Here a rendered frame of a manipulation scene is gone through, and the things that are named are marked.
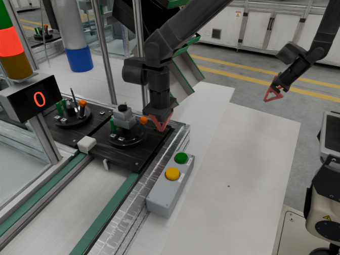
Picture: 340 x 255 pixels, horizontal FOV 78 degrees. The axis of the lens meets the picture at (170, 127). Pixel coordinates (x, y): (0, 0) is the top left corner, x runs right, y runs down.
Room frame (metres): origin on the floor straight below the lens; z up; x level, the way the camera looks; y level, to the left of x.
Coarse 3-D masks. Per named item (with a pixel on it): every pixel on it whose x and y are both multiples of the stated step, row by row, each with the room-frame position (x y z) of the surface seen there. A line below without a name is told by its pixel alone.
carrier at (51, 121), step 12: (72, 96) 0.74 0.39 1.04; (60, 108) 0.68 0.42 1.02; (72, 108) 0.67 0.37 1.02; (96, 108) 0.75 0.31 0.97; (108, 108) 0.75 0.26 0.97; (48, 120) 0.67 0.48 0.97; (60, 120) 0.64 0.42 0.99; (72, 120) 0.64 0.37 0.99; (84, 120) 0.64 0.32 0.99; (96, 120) 0.66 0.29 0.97; (108, 120) 0.68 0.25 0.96; (60, 132) 0.59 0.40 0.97; (72, 132) 0.59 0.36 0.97; (84, 132) 0.59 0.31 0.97; (72, 144) 0.53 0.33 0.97
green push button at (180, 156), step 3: (177, 153) 0.48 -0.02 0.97; (180, 153) 0.48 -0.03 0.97; (183, 153) 0.48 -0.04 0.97; (177, 156) 0.47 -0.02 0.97; (180, 156) 0.47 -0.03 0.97; (183, 156) 0.47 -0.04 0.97; (186, 156) 0.47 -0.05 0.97; (177, 159) 0.46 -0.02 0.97; (180, 159) 0.46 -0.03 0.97; (183, 159) 0.46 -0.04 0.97; (186, 159) 0.46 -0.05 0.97; (180, 162) 0.45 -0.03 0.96; (183, 162) 0.45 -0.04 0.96
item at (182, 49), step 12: (120, 0) 0.84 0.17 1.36; (132, 0) 0.94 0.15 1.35; (144, 0) 0.94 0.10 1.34; (120, 12) 0.84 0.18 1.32; (132, 12) 0.81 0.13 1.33; (144, 12) 0.95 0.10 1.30; (156, 12) 0.91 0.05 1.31; (132, 24) 0.81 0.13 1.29; (144, 24) 0.78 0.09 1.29; (156, 24) 0.91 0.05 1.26; (144, 36) 0.78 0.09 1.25
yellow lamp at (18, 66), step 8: (0, 56) 0.43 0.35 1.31; (8, 56) 0.43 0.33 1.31; (16, 56) 0.43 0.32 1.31; (24, 56) 0.45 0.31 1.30; (8, 64) 0.42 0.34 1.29; (16, 64) 0.43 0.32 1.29; (24, 64) 0.44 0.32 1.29; (8, 72) 0.43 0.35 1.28; (16, 72) 0.43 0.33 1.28; (24, 72) 0.43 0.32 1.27; (32, 72) 0.45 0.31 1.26
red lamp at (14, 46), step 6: (0, 30) 0.43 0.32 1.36; (6, 30) 0.44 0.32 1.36; (12, 30) 0.45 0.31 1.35; (0, 36) 0.43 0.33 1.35; (6, 36) 0.43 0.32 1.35; (12, 36) 0.44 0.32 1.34; (0, 42) 0.42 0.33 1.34; (6, 42) 0.43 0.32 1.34; (12, 42) 0.44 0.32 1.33; (18, 42) 0.45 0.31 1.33; (0, 48) 0.42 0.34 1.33; (6, 48) 0.43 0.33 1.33; (12, 48) 0.43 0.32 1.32; (18, 48) 0.44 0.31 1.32; (0, 54) 0.42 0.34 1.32; (6, 54) 0.42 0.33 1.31; (12, 54) 0.43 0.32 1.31
